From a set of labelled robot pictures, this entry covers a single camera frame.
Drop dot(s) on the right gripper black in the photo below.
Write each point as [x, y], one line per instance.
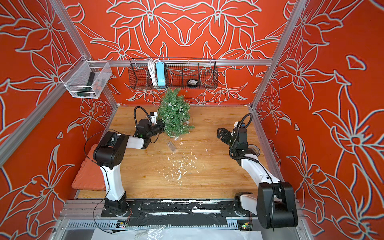
[228, 134]

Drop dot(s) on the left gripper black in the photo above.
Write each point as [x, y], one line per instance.
[160, 126]

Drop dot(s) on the small green christmas tree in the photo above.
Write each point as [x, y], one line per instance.
[175, 112]

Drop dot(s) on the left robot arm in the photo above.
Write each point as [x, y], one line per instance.
[109, 155]

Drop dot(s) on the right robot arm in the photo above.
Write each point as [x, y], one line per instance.
[275, 203]

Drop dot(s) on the clear battery pack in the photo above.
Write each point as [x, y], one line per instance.
[172, 147]

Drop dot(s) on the small round bowl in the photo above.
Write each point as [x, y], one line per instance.
[255, 149]

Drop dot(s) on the light blue box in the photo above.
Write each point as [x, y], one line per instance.
[161, 74]

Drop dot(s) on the dark green tool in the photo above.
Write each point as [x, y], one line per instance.
[86, 91]

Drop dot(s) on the orange plastic tool case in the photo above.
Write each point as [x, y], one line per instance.
[90, 176]

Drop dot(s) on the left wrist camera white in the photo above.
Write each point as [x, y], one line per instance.
[153, 117]

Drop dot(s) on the black wire wall basket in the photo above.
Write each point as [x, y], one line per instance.
[143, 73]

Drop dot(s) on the clear plastic wall bin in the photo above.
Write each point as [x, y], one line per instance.
[76, 77]

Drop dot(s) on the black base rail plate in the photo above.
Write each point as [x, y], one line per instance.
[183, 213]

